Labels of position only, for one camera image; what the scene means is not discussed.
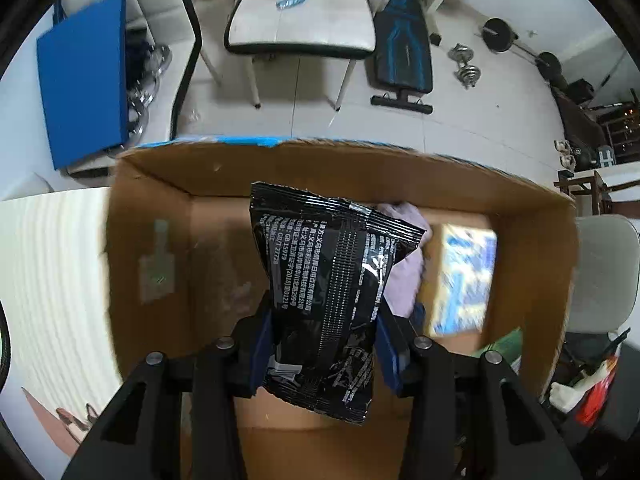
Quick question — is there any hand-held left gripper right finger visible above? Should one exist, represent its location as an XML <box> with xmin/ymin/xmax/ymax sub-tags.
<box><xmin>374</xmin><ymin>305</ymin><xmax>584</xmax><ymax>480</ymax></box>

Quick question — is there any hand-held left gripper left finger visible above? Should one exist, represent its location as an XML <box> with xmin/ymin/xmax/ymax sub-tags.
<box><xmin>61</xmin><ymin>294</ymin><xmax>274</xmax><ymax>480</ymax></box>

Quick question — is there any black snack packet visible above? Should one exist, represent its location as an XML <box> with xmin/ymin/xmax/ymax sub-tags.
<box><xmin>249</xmin><ymin>182</ymin><xmax>427</xmax><ymax>426</ymax></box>

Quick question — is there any cardboard box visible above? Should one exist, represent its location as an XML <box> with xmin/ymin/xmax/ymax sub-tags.
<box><xmin>103</xmin><ymin>135</ymin><xmax>578</xmax><ymax>480</ymax></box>

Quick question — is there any lilac cloth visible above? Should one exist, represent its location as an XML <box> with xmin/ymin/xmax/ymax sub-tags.
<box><xmin>376</xmin><ymin>202</ymin><xmax>431</xmax><ymax>320</ymax></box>

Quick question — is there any blue and white packet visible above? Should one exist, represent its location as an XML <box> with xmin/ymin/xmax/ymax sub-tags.
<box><xmin>422</xmin><ymin>224</ymin><xmax>499</xmax><ymax>337</ymax></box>

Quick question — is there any green packet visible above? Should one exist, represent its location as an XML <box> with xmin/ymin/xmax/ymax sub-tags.
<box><xmin>484</xmin><ymin>327</ymin><xmax>524</xmax><ymax>367</ymax></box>

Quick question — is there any red and white bag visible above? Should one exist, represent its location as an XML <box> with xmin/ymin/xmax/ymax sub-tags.
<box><xmin>549</xmin><ymin>355</ymin><xmax>621</xmax><ymax>428</ymax></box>

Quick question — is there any grey chair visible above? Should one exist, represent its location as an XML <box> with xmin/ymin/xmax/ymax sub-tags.
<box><xmin>567</xmin><ymin>214</ymin><xmax>640</xmax><ymax>335</ymax></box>

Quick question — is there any wooden rack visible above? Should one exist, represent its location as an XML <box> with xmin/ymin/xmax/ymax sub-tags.
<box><xmin>554</xmin><ymin>169</ymin><xmax>640</xmax><ymax>217</ymax></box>

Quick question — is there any chrome dumbbell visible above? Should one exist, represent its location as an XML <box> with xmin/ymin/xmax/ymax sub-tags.
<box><xmin>448</xmin><ymin>44</ymin><xmax>483</xmax><ymax>90</ymax></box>

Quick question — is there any blue and black weight bench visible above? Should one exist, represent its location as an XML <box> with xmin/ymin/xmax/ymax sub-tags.
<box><xmin>368</xmin><ymin>0</ymin><xmax>435</xmax><ymax>114</ymax></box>

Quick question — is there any white padded chair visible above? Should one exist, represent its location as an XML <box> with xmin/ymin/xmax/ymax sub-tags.
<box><xmin>65</xmin><ymin>0</ymin><xmax>224</xmax><ymax>179</ymax></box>

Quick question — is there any black barbell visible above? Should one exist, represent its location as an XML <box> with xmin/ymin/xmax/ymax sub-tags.
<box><xmin>479</xmin><ymin>17</ymin><xmax>568</xmax><ymax>91</ymax></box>

